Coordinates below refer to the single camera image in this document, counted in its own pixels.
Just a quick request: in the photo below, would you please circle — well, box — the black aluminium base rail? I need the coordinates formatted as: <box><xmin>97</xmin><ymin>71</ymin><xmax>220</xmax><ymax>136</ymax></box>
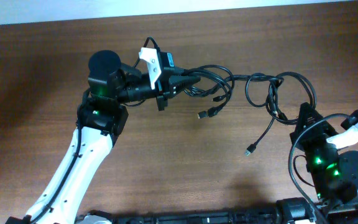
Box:
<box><xmin>76</xmin><ymin>198</ymin><xmax>358</xmax><ymax>224</ymax></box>

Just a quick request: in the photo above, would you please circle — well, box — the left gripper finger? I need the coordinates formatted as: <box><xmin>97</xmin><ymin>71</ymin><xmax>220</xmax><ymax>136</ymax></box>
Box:
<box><xmin>173</xmin><ymin>67</ymin><xmax>204</xmax><ymax>76</ymax></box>
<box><xmin>168</xmin><ymin>76</ymin><xmax>201</xmax><ymax>95</ymax></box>

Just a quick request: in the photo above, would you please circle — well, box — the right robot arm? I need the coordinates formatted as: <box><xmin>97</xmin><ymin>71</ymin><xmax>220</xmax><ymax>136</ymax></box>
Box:
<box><xmin>288</xmin><ymin>103</ymin><xmax>358</xmax><ymax>223</ymax></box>

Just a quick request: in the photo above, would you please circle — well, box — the black cable small plug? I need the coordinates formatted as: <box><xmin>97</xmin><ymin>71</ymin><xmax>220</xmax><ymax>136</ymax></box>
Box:
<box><xmin>185</xmin><ymin>65</ymin><xmax>235</xmax><ymax>119</ymax></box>

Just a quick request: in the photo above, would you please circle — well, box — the left camera cable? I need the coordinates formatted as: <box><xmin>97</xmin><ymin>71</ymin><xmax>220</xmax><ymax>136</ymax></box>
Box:
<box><xmin>132</xmin><ymin>36</ymin><xmax>161</xmax><ymax>69</ymax></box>

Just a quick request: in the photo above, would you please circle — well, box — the black USB cable blue plug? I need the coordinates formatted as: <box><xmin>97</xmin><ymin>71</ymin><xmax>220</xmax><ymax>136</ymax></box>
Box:
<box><xmin>194</xmin><ymin>70</ymin><xmax>318</xmax><ymax>157</ymax></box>

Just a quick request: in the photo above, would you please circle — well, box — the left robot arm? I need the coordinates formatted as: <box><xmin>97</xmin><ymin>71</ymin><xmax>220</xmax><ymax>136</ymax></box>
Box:
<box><xmin>7</xmin><ymin>47</ymin><xmax>200</xmax><ymax>223</ymax></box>

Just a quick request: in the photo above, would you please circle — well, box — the camera cable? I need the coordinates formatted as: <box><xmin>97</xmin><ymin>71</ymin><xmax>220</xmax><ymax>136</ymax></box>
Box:
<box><xmin>287</xmin><ymin>113</ymin><xmax>354</xmax><ymax>224</ymax></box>
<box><xmin>132</xmin><ymin>36</ymin><xmax>161</xmax><ymax>69</ymax></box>

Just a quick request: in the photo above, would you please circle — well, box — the right camera cable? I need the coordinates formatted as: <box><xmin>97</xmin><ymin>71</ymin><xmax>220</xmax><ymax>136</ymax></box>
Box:
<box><xmin>287</xmin><ymin>113</ymin><xmax>354</xmax><ymax>224</ymax></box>

